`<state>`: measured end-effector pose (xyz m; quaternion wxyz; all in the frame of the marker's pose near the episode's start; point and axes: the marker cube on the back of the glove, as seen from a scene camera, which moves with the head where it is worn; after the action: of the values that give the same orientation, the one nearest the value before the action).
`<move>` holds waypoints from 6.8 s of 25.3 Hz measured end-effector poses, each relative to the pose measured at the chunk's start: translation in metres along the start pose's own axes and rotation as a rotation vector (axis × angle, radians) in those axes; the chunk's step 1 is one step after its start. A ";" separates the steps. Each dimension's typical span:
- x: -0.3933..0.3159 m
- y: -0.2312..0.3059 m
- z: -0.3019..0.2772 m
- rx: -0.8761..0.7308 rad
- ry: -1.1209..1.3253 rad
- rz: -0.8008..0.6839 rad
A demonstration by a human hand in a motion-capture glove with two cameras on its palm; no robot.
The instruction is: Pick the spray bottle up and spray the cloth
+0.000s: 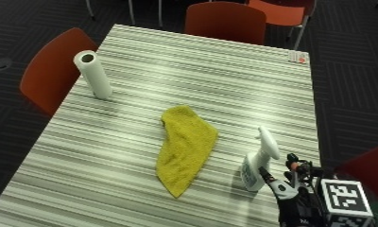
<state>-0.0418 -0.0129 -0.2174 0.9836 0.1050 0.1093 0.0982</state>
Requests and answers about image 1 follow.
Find yellow towel cloth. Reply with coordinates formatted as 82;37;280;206
155;104;222;200

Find white cube with black markers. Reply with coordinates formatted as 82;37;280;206
317;177;378;227

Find red chair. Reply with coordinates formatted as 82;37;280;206
20;26;102;118
183;0;269;46
334;143;378;211

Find white and red sticker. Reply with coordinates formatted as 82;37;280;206
288;50;312;65

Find orange chair with metal legs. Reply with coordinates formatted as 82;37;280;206
247;0;320;51

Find round floor outlet cover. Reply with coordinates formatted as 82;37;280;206
0;57;14;72

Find white paper towel roll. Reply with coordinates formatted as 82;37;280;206
73;49;115;101

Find metal chair legs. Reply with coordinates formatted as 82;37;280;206
83;0;166;28

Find white spray bottle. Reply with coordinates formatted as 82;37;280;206
240;125;283;193

